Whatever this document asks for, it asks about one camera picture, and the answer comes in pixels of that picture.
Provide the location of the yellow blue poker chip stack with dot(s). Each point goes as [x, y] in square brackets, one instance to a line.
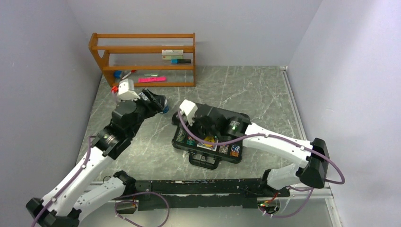
[181, 136]

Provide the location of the pink highlighter marker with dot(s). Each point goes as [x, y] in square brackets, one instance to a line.
[152, 79]

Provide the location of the blue playing card deck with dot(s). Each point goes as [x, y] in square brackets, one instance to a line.
[201, 145]

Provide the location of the blue white lidded jar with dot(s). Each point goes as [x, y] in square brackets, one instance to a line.
[165, 107]

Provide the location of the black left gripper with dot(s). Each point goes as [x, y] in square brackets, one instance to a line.
[152, 108]

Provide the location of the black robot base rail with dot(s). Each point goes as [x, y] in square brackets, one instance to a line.
[243, 192]

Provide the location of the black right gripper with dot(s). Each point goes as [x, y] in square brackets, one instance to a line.
[193, 129]

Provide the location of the pink white chip stack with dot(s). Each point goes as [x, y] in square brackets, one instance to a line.
[224, 149]

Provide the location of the green chip stack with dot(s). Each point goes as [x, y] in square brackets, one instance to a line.
[191, 141]

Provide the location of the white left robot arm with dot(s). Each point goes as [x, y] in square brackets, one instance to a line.
[67, 204]

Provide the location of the white red box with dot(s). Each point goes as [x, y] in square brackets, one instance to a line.
[171, 52]

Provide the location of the teal marker pen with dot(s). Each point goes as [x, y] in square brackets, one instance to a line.
[181, 61]

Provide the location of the black poker set case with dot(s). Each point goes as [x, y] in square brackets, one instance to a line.
[237, 124]

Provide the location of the blue capped small bottle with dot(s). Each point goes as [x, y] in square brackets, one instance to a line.
[118, 74]

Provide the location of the red white marker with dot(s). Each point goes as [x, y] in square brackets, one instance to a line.
[128, 74]

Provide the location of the yellow dealer button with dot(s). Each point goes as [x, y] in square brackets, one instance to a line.
[209, 141]

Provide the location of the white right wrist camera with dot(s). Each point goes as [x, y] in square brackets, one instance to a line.
[188, 108]

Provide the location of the orange wooden shelf rack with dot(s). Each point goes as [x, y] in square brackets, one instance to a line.
[121, 52]

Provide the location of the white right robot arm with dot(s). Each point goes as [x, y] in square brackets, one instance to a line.
[308, 159]

